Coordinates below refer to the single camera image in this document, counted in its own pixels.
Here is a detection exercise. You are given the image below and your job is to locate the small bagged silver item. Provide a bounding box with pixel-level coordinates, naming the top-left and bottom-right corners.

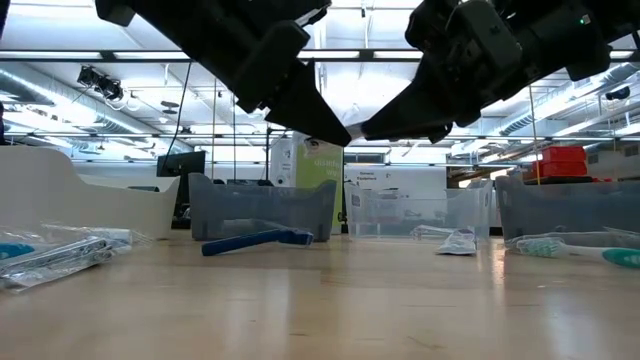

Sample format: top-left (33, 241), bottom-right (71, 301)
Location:
top-left (0, 236), bottom-right (115, 292)

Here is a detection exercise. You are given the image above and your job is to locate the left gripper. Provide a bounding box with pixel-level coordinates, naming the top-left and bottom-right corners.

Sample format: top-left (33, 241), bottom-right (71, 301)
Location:
top-left (134, 0), bottom-right (353, 148)

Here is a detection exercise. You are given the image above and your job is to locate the grey translucent plastic bin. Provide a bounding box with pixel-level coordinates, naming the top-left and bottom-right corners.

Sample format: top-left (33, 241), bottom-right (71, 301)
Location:
top-left (188, 172), bottom-right (338, 243)
top-left (494, 174), bottom-right (640, 241)

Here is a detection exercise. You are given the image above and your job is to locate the clear plastic bin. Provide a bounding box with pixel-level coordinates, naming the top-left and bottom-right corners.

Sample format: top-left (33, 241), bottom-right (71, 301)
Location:
top-left (344, 179), bottom-right (494, 239)

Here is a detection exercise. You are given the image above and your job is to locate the green disinfecting wipes canister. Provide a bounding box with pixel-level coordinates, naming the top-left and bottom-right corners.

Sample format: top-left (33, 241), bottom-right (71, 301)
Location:
top-left (294, 132), bottom-right (345, 235)

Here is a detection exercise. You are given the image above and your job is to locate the black overhead light rail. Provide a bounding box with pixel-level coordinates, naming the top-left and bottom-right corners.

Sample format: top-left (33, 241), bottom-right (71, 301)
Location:
top-left (0, 48), bottom-right (640, 63)

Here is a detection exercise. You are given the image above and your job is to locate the black monitor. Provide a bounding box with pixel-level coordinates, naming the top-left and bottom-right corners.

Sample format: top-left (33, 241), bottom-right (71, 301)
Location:
top-left (156, 150), bottom-right (207, 179)

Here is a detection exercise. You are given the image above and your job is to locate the white wall sign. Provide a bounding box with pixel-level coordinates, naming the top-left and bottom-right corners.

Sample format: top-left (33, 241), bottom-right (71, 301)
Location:
top-left (344, 166), bottom-right (448, 197)

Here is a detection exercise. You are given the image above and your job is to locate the red storage box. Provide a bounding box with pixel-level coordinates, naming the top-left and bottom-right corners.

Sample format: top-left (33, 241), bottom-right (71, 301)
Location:
top-left (532, 145), bottom-right (589, 179)

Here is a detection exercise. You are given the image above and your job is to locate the blue disposable razor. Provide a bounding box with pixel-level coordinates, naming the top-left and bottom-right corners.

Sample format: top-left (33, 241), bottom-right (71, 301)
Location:
top-left (201, 228), bottom-right (315, 257)

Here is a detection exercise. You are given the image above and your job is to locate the white appliance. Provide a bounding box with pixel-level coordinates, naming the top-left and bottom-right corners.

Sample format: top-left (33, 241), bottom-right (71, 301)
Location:
top-left (269, 137), bottom-right (296, 189)

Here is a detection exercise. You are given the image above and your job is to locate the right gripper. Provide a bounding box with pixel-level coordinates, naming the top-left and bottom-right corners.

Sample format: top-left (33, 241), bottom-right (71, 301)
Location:
top-left (360, 0), bottom-right (541, 145)

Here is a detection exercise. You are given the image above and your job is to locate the yellow hanging rope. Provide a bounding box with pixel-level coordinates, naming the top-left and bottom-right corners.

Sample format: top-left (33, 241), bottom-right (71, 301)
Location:
top-left (528, 84), bottom-right (542, 186)

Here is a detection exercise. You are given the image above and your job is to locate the white plastic bin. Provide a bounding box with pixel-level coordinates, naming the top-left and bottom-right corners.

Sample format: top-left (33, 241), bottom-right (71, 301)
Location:
top-left (0, 145), bottom-right (181, 240)

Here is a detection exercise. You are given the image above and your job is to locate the black hanging cable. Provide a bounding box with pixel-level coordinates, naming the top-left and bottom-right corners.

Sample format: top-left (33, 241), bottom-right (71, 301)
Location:
top-left (160, 62), bottom-right (194, 169)

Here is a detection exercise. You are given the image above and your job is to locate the bagged green toothbrush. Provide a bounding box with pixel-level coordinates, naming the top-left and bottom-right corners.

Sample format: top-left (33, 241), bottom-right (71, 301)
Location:
top-left (504, 232), bottom-right (640, 270)

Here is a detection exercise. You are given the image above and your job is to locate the silver ventilation duct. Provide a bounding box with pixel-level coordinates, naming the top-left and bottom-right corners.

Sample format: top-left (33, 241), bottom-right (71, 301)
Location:
top-left (499, 62), bottom-right (640, 136)
top-left (0, 67), bottom-right (194, 154)

